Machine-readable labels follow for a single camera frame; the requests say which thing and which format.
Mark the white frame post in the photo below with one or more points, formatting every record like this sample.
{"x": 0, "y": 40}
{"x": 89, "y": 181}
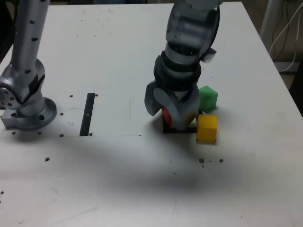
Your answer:
{"x": 268, "y": 19}

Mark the green cube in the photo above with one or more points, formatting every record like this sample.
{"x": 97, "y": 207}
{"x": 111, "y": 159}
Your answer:
{"x": 209, "y": 99}

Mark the black tape square outline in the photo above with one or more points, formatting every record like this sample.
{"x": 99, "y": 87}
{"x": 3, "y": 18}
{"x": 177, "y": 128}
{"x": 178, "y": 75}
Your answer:
{"x": 169, "y": 130}

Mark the black tape strip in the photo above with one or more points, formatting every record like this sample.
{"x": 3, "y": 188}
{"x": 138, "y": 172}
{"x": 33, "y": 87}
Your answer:
{"x": 87, "y": 113}

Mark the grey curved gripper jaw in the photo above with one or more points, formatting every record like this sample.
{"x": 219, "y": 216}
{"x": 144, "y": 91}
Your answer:
{"x": 151, "y": 101}
{"x": 187, "y": 113}

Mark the red cube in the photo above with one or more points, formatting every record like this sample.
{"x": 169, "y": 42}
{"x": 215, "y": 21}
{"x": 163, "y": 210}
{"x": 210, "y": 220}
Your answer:
{"x": 166, "y": 116}

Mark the yellow cube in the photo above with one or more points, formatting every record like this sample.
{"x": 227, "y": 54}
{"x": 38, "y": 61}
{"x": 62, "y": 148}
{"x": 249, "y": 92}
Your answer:
{"x": 207, "y": 128}

